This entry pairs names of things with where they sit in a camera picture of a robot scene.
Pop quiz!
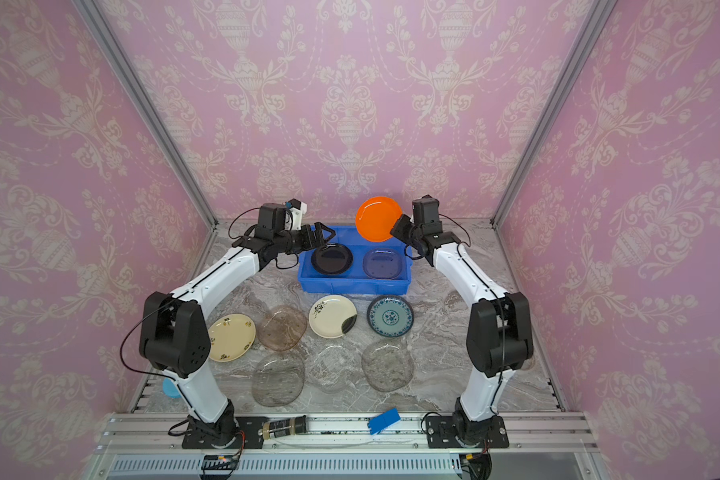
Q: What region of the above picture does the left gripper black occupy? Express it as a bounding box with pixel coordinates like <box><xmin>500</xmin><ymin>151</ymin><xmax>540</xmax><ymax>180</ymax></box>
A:
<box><xmin>272</xmin><ymin>221</ymin><xmax>334</xmax><ymax>255</ymax></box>

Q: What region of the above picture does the small circuit board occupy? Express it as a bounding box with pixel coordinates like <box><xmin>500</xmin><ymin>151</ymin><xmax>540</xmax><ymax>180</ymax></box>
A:
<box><xmin>201</xmin><ymin>455</ymin><xmax>240</xmax><ymax>474</ymax></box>

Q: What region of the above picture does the light blue round lid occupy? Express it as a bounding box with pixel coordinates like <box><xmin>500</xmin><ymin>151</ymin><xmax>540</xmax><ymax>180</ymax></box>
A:
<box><xmin>162</xmin><ymin>378</ymin><xmax>181</xmax><ymax>399</ymax></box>

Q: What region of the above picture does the aluminium rail frame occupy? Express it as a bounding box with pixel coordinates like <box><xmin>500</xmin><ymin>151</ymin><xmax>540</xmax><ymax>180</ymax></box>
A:
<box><xmin>83</xmin><ymin>412</ymin><xmax>608</xmax><ymax>479</ymax></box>

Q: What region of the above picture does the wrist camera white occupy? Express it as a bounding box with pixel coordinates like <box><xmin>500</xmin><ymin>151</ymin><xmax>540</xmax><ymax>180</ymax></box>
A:
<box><xmin>412</xmin><ymin>195</ymin><xmax>442</xmax><ymax>236</ymax></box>
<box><xmin>285</xmin><ymin>199</ymin><xmax>308</xmax><ymax>231</ymax></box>

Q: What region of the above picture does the pink tinted glass plate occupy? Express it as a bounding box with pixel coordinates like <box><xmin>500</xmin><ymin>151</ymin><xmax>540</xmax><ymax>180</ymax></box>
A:
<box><xmin>363</xmin><ymin>248</ymin><xmax>404</xmax><ymax>280</ymax></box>

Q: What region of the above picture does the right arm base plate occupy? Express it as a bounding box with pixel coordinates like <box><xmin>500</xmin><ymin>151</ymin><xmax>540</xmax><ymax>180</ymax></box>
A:
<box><xmin>422</xmin><ymin>415</ymin><xmax>510</xmax><ymax>449</ymax></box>

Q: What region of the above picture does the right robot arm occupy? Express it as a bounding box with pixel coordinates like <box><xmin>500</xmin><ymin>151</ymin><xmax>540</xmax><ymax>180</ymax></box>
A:
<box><xmin>391</xmin><ymin>214</ymin><xmax>534</xmax><ymax>446</ymax></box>

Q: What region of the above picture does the orange round plate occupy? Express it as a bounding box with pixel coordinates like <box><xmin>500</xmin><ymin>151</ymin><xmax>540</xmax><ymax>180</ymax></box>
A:
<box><xmin>355</xmin><ymin>196</ymin><xmax>402</xmax><ymax>243</ymax></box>

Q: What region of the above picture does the blue card on rail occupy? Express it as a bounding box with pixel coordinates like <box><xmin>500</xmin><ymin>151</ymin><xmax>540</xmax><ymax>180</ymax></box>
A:
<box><xmin>367</xmin><ymin>408</ymin><xmax>401</xmax><ymax>435</ymax></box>

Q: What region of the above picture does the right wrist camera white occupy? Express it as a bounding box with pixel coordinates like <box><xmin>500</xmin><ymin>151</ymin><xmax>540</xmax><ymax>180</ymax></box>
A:
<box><xmin>412</xmin><ymin>195</ymin><xmax>442</xmax><ymax>236</ymax></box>

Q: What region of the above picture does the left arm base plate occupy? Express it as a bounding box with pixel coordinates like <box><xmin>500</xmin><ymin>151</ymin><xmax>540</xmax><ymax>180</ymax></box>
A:
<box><xmin>181</xmin><ymin>416</ymin><xmax>267</xmax><ymax>451</ymax></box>

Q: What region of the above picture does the cream plate with black patch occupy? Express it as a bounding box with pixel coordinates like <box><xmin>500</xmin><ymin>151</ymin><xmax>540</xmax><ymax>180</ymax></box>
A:
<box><xmin>308</xmin><ymin>295</ymin><xmax>357</xmax><ymax>339</ymax></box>

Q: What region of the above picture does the black round plate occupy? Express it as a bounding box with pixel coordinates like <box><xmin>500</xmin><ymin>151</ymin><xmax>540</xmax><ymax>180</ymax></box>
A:
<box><xmin>311</xmin><ymin>243</ymin><xmax>354</xmax><ymax>276</ymax></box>

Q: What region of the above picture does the clear glass plate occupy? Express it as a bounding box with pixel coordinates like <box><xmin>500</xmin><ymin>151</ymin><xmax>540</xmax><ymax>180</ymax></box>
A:
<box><xmin>306</xmin><ymin>345</ymin><xmax>358</xmax><ymax>393</ymax></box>
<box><xmin>251</xmin><ymin>352</ymin><xmax>306</xmax><ymax>407</ymax></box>
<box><xmin>361</xmin><ymin>339</ymin><xmax>415</xmax><ymax>393</ymax></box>

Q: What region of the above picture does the blue plastic bin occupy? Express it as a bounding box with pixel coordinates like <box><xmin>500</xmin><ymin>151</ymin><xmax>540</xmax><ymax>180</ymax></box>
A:
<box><xmin>297</xmin><ymin>225</ymin><xmax>413</xmax><ymax>296</ymax></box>

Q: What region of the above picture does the brown tinted glass plate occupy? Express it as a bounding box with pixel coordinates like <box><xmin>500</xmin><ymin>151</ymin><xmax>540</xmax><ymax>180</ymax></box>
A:
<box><xmin>257</xmin><ymin>305</ymin><xmax>308</xmax><ymax>352</ymax></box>

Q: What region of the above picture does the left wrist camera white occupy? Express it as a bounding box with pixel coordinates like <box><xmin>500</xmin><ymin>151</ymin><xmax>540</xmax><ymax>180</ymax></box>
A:
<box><xmin>285</xmin><ymin>199</ymin><xmax>308</xmax><ymax>231</ymax></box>

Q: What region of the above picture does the yellow floral plate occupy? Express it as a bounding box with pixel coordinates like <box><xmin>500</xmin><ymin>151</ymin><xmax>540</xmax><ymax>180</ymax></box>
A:
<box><xmin>208</xmin><ymin>314</ymin><xmax>256</xmax><ymax>363</ymax></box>

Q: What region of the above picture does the teal blue patterned plate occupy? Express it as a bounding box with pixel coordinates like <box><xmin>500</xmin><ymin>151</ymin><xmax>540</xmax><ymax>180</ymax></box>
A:
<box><xmin>366</xmin><ymin>295</ymin><xmax>415</xmax><ymax>338</ymax></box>

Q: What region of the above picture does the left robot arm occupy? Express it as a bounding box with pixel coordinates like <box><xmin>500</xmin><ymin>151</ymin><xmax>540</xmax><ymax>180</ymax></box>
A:
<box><xmin>139</xmin><ymin>222</ymin><xmax>336</xmax><ymax>448</ymax></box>

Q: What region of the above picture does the black cylinder on rail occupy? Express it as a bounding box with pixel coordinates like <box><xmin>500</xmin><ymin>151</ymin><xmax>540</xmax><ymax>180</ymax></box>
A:
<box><xmin>261</xmin><ymin>415</ymin><xmax>308</xmax><ymax>440</ymax></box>

